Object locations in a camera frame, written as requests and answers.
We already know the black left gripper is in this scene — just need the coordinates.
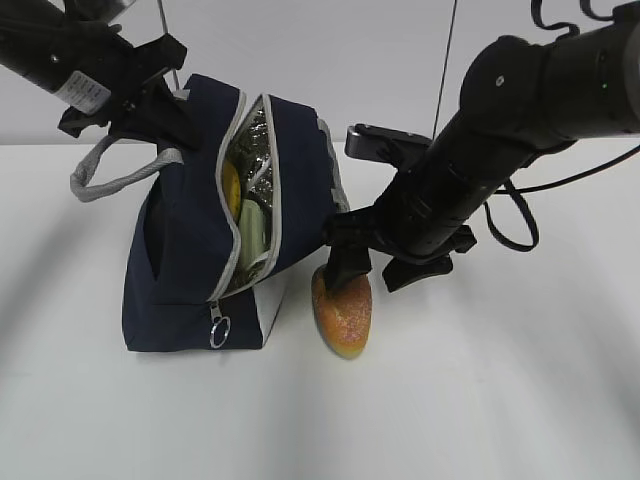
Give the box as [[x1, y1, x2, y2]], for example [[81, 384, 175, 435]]
[[57, 34, 198, 150]]

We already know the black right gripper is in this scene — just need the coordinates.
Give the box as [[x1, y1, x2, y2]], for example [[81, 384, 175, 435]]
[[323, 204, 477, 293]]

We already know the brown bread roll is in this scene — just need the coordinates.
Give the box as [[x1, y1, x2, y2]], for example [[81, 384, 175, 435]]
[[311, 265, 372, 360]]

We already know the yellow banana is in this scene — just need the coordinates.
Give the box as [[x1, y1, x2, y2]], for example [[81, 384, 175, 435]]
[[222, 161, 242, 222]]

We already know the navy and white lunch bag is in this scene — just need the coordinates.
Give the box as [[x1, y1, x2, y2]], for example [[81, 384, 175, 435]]
[[70, 74, 349, 353]]

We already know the green lidded glass container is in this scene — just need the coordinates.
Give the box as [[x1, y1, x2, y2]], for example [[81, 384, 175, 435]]
[[238, 199, 269, 270]]

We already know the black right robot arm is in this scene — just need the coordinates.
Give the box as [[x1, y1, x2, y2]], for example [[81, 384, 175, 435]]
[[323, 2, 639, 292]]

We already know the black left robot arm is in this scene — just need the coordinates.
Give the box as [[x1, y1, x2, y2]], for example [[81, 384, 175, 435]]
[[1, 1, 202, 150]]

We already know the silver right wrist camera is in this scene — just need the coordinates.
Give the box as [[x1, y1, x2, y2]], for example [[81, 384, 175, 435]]
[[344, 123, 433, 171]]

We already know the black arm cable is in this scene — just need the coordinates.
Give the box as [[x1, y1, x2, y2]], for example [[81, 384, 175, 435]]
[[482, 144, 640, 253]]

